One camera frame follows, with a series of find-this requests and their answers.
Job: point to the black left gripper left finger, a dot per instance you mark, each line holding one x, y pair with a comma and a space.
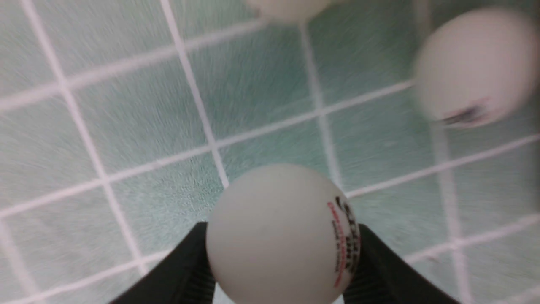
183, 277

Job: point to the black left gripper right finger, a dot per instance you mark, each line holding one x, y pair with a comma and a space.
382, 277

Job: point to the white ping-pong ball with logo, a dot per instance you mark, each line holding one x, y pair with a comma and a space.
283, 234

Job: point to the green checked tablecloth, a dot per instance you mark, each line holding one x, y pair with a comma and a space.
123, 120

